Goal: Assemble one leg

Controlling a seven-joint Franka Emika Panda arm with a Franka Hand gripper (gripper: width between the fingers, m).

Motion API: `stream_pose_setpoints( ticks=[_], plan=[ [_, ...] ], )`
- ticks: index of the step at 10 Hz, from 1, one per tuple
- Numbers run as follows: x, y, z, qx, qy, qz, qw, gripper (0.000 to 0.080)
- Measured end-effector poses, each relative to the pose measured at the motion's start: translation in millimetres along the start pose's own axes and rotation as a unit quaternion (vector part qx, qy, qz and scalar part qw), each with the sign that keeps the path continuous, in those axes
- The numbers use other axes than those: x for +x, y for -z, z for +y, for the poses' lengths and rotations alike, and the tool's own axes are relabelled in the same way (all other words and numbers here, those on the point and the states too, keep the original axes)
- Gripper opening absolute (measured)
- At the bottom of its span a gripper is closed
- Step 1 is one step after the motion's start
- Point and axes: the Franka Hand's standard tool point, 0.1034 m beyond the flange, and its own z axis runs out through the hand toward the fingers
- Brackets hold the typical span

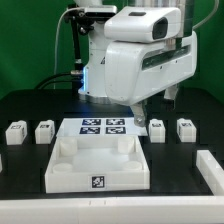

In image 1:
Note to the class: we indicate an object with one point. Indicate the white fence bar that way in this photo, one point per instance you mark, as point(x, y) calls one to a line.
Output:
point(211, 171)
point(115, 210)

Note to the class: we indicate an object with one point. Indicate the black camera on stand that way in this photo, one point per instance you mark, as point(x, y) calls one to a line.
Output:
point(101, 12)

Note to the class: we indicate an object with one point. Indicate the white right fence bar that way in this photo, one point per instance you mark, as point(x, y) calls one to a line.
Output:
point(211, 171)

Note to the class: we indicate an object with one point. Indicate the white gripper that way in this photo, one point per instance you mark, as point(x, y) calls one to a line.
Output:
point(136, 71)

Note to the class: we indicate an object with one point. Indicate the white sheet with markers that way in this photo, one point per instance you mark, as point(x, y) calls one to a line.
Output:
point(99, 126)

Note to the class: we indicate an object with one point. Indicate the white square table top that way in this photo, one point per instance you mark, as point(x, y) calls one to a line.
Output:
point(97, 163)

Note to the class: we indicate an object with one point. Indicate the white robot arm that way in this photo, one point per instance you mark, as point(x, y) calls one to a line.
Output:
point(93, 89)

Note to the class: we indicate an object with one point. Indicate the white front fence bar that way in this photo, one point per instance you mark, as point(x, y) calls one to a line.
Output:
point(115, 210)

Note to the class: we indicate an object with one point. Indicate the white part at left edge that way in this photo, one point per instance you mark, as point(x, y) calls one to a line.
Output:
point(1, 163)

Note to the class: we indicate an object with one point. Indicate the black camera stand pole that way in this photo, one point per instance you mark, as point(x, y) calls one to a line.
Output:
point(77, 72)

